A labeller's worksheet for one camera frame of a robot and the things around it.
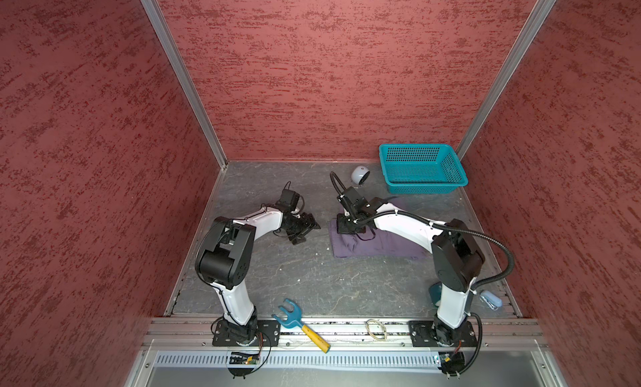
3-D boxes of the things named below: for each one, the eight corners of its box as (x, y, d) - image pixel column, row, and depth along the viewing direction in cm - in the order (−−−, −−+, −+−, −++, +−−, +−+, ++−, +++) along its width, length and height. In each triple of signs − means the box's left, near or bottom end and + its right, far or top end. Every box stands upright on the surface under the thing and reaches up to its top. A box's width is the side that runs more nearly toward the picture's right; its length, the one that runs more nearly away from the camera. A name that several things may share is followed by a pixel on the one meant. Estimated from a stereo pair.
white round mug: (357, 190, 113) (359, 177, 106) (349, 183, 115) (350, 170, 108) (367, 183, 116) (369, 170, 108) (358, 177, 118) (360, 163, 111)
